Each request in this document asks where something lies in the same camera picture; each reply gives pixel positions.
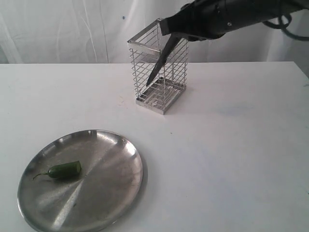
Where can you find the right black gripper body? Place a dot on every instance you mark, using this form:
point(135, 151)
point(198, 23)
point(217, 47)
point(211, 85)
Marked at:
point(199, 20)

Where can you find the black handled knife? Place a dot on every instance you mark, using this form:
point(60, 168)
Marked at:
point(169, 47)

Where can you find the green chili pepper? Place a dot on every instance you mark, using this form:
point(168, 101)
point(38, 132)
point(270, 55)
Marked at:
point(63, 171)

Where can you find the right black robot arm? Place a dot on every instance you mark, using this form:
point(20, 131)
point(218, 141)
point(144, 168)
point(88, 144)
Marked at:
point(275, 14)

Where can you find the white backdrop curtain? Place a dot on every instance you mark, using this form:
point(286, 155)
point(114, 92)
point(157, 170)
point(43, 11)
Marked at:
point(97, 31)

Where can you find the round steel plate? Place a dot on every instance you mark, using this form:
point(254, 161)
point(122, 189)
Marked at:
point(109, 183)

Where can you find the wire mesh utensil holder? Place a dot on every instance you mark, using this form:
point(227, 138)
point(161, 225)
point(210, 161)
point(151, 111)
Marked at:
point(145, 49)

